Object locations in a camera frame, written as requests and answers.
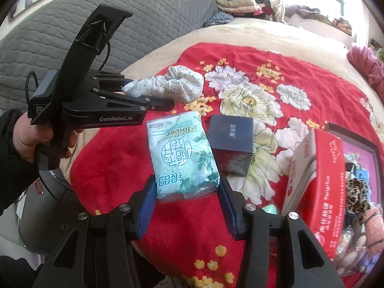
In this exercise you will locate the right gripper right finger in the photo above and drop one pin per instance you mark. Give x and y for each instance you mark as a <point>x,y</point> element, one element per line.
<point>231,203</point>

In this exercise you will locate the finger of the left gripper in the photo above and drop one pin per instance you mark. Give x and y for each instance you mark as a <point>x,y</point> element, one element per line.
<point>121,105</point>
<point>108,81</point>

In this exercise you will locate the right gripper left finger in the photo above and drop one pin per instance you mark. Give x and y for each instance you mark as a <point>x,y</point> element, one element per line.
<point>142,207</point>

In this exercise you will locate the white floral fabric bundle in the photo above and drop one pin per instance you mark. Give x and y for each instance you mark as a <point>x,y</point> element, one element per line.
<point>180,84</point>

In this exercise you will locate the green flower tissue pack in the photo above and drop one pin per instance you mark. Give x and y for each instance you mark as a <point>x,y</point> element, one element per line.
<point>182,158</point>

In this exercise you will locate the leopard print cloth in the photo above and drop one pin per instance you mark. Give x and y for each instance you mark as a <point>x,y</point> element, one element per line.
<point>357,202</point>

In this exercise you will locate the pink cloth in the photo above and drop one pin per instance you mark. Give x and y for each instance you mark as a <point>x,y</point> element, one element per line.
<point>373,221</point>

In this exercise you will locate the black left sleeve forearm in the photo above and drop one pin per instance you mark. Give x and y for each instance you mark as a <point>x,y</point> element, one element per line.
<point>16,173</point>

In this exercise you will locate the person's left hand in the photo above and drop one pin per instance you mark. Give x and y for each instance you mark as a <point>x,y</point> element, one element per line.
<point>26,137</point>

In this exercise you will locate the small mint tissue pack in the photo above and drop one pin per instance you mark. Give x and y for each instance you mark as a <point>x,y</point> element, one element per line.
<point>270,209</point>

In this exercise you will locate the dark blue box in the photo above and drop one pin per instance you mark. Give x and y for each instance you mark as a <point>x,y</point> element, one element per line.
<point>231,141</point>

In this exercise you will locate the red white cardboard box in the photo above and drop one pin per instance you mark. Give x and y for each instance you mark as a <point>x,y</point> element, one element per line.
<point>316,188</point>

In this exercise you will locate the grey quilted headboard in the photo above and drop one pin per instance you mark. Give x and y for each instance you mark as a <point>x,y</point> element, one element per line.
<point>40,42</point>

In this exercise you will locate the dark patterned pillow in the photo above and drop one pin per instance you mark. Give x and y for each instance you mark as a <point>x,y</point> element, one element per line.
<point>219,18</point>

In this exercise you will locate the bag of pink white items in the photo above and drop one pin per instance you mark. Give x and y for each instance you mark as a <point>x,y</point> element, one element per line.
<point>352,252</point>

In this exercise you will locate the stack of folded clothes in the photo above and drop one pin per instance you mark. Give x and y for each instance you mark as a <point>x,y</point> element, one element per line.
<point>259,9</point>

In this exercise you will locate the purple lined box tray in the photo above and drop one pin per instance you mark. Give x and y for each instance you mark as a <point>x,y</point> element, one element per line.
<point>362,161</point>

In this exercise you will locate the clothes pile on windowsill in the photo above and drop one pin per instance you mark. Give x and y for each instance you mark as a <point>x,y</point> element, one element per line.
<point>305,12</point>

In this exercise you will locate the cream bed sheet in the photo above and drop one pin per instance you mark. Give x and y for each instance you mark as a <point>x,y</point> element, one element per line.
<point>270,36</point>

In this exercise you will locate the pink quilted duvet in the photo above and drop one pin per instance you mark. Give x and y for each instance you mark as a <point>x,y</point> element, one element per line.
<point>364,60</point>

